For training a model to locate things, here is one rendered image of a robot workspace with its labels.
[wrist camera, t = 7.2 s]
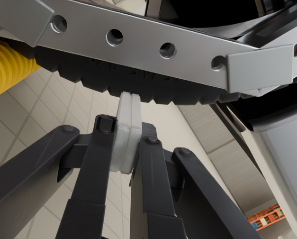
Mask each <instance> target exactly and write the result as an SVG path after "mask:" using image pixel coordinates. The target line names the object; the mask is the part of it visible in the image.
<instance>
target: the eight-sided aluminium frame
mask: <svg viewBox="0 0 297 239"><path fill-rule="evenodd" d="M112 29H117V30H119V31H120V32H121V33H122V35H123V38H121V39H117V38H115V37H113V35H112ZM0 37H5V38H9V39H13V40H17V41H21V42H25V43H27V44H28V45H30V46H31V47H36V46H43V47H48V48H51V49H56V50H60V51H64V52H68V53H72V54H77V55H81V56H86V57H90V58H94V59H98V60H102V61H107V62H111V63H115V64H120V65H124V66H129V67H132V68H137V69H141V70H145V71H149V72H153V73H158V74H163V75H167V76H171V77H175V78H180V79H183V80H188V81H192V82H196V83H201V84H205V85H210V86H214V87H218V88H222V89H225V90H226V91H228V92H229V93H234V92H240V93H244V94H248V95H252V96H256V97H260V96H263V95H264V94H266V93H268V92H270V91H272V90H273V89H275V88H277V87H279V86H281V85H285V84H291V83H292V82H293V78H295V77H297V4H296V5H294V6H293V7H291V8H289V9H288V10H286V11H284V12H282V13H281V14H279V15H277V16H276V17H274V18H273V19H271V20H269V21H267V22H266V23H264V24H262V25H261V26H259V27H257V28H256V29H254V30H253V31H251V32H249V33H248V34H246V35H244V36H243V37H241V38H239V39H237V40H234V39H230V38H226V37H222V36H218V35H214V34H211V33H207V32H203V31H199V30H196V29H192V28H187V27H183V26H180V25H176V24H172V23H168V22H165V21H161V20H157V19H153V18H149V17H145V16H141V15H137V14H134V13H130V12H126V11H122V10H118V9H114V8H110V7H106V6H102V5H99V4H95V3H91V2H87V1H83V0H0ZM165 43H169V44H168V46H167V47H166V48H165V49H160V48H161V46H162V45H163V44H165Z"/></svg>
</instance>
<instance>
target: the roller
mask: <svg viewBox="0 0 297 239"><path fill-rule="evenodd" d="M39 68H41V66H39V65H37V64H36V60H35V58H34V59H31V60H29V59H27V58H26V57H24V56H23V55H21V54H20V53H18V52H17V51H15V50H14V49H12V48H11V47H9V42H8V41H5V42H2V41H1V40H0V94H1V93H3V92H5V91H6V90H7V89H9V88H10V87H12V86H13V85H15V84H17V83H18V82H20V81H21V80H23V79H24V78H26V77H27V76H29V75H30V74H32V73H33V72H35V71H36V70H38V69H39Z"/></svg>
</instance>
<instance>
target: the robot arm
mask: <svg viewBox="0 0 297 239"><path fill-rule="evenodd" d="M74 168H80V171H79V174H78V177H77V180H76V183H75V186H74V189H73V192H72V195H71V198H70V199H68V202H67V204H66V207H65V210H64V213H63V216H62V219H61V222H60V225H59V228H58V231H57V234H56V237H55V239H108V238H105V237H103V236H102V230H103V223H104V216H105V209H106V205H105V202H106V196H107V189H108V180H109V173H110V171H111V172H116V173H117V171H120V172H121V174H126V175H130V174H132V175H131V179H130V183H129V187H130V186H131V205H130V239H187V237H188V239H263V238H262V237H261V235H260V234H259V233H258V232H257V230H256V229H255V228H254V227H253V226H252V225H251V223H250V222H249V221H248V220H247V218H246V217H245V216H244V215H243V213H242V212H241V211H240V210H239V208H238V207H237V206H236V205H235V203H234V202H233V201H232V199H231V198H230V197H229V196H228V194H227V193H226V192H225V191H224V190H223V188H222V187H221V186H220V184H219V183H218V182H217V181H216V179H215V178H214V177H213V176H212V175H211V174H210V172H209V171H208V170H207V169H206V167H205V166H204V165H203V164H202V162H201V161H200V160H199V158H198V157H197V156H196V155H195V153H193V152H192V151H191V150H189V149H188V148H185V147H176V148H174V151H173V152H171V151H168V150H166V149H164V148H163V147H162V142H161V141H160V140H159V139H158V137H157V131H156V127H155V126H154V125H153V124H151V123H146V122H142V119H141V102H140V96H139V95H138V94H134V93H133V94H132V95H131V94H130V93H129V92H122V93H121V95H120V100H119V105H118V109H117V115H116V117H114V116H110V115H105V114H100V115H97V116H96V117H95V122H94V128H93V132H92V133H90V134H80V130H79V129H78V128H76V127H74V126H71V125H60V126H58V127H56V128H55V129H53V130H52V131H50V132H49V133H47V134H46V135H44V136H43V137H42V138H40V139H39V140H37V141H36V142H35V143H33V144H32V145H30V146H29V147H27V148H26V149H24V150H23V151H21V152H20V153H18V154H17V155H16V156H14V157H13V158H11V159H10V160H9V161H7V162H6V163H4V164H3V165H1V166H0V239H14V238H15V237H16V236H17V235H18V234H19V233H20V232H21V231H22V230H23V228H24V227H25V226H26V225H27V224H28V223H29V222H30V220H31V219H32V218H33V217H34V216H35V215H36V214H37V213H38V211H39V210H40V209H41V208H42V207H43V206H44V205H45V204H46V202H47V201H48V200H49V199H50V198H51V197H52V196H53V195H54V193H55V192H56V191H57V190H58V189H59V188H60V187H61V186H62V184H63V183H64V182H65V181H66V180H67V179H68V178H69V177H70V175H71V174H72V173H73V170H74Z"/></svg>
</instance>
